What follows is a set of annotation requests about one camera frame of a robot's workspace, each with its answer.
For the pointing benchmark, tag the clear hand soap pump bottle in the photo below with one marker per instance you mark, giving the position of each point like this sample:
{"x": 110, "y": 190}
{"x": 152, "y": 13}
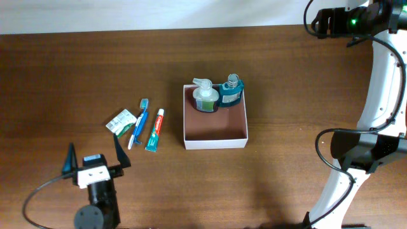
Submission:
{"x": 205, "y": 96}

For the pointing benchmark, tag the teal mouthwash bottle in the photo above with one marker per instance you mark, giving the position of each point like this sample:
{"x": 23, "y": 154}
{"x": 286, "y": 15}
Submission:
{"x": 230, "y": 92}

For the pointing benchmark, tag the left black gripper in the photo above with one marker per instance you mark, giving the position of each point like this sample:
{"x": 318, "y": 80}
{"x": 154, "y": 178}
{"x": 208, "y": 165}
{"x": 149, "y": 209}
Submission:
{"x": 116, "y": 170}

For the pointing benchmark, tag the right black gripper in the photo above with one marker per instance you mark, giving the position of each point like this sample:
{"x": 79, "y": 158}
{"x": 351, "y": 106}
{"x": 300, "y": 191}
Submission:
{"x": 338, "y": 18}

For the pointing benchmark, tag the Colgate toothpaste tube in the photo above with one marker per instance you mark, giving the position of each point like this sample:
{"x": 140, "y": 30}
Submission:
{"x": 152, "y": 144}

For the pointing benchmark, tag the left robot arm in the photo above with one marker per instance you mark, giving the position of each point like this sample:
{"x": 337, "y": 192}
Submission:
{"x": 102, "y": 210}

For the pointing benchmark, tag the green white floss packet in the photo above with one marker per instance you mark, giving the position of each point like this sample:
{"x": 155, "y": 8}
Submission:
{"x": 121, "y": 123}

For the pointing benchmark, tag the white cardboard box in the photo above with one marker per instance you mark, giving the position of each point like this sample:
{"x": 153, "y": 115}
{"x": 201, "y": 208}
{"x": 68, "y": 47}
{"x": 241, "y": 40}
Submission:
{"x": 224, "y": 129}

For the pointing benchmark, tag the blue white toothbrush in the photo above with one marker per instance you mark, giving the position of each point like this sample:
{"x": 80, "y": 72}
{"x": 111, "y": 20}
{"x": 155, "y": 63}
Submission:
{"x": 139, "y": 125}

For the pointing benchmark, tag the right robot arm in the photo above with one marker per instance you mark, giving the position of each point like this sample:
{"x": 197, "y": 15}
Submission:
{"x": 380, "y": 136}

